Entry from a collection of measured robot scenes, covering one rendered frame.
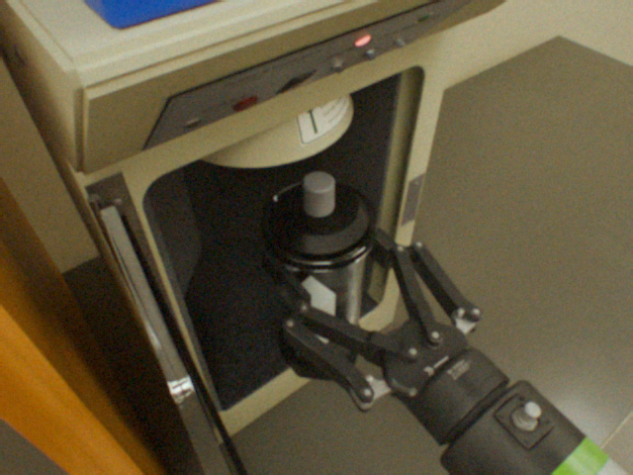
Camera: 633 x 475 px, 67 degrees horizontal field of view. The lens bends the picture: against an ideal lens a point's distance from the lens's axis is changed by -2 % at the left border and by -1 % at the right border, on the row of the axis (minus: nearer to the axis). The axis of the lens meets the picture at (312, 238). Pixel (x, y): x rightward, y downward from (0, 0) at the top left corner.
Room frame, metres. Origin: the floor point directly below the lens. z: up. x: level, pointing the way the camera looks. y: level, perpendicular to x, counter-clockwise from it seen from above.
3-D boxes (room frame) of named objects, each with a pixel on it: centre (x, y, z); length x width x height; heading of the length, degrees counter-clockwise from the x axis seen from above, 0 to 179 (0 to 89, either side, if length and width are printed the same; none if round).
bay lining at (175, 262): (0.40, 0.08, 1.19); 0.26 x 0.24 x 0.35; 128
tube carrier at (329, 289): (0.31, -0.01, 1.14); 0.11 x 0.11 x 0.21
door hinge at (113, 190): (0.21, 0.12, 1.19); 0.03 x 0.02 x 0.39; 128
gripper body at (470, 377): (0.19, -0.10, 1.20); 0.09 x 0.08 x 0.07; 36
